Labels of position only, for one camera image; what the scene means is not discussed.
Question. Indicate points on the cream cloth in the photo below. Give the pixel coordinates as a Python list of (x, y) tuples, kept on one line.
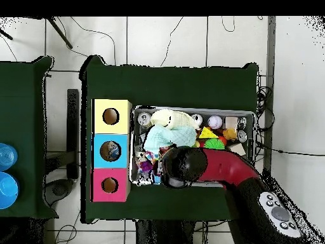
[(172, 118)]

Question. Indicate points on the orange plush toy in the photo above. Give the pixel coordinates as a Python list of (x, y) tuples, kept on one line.
[(230, 134)]

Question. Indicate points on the yellow cheese wedge toy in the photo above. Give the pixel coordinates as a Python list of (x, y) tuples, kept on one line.
[(207, 134)]

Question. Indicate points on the black tripod leg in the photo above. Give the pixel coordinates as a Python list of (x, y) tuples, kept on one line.
[(61, 34), (6, 34)]

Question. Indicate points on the baseball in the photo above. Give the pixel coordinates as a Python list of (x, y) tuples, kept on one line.
[(215, 122)]

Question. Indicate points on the wooden box with three holes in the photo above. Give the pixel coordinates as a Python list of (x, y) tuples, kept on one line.
[(122, 127)]

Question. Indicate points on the silver drink can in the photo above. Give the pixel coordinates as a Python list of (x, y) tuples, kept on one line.
[(144, 119), (197, 119)]

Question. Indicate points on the large blue bowl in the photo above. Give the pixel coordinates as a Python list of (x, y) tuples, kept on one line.
[(7, 190)]

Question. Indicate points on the mint green cloth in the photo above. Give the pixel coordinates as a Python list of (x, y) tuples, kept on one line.
[(167, 137)]

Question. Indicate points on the green spiky ball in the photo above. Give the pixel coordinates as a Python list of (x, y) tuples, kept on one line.
[(214, 144)]

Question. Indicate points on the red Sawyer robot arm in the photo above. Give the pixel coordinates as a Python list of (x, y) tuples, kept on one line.
[(228, 167)]

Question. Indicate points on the purple spiky ball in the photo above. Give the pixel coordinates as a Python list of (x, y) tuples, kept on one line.
[(146, 166)]

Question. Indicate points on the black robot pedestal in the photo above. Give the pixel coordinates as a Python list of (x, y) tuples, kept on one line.
[(157, 233)]

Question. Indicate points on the wooden cube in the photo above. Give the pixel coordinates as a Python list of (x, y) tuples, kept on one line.
[(231, 122)]

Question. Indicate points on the dark green tablecloth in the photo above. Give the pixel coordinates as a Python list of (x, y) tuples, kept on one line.
[(25, 76), (165, 84)]

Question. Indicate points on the small blue bowl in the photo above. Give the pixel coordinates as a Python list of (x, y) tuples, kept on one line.
[(7, 156)]

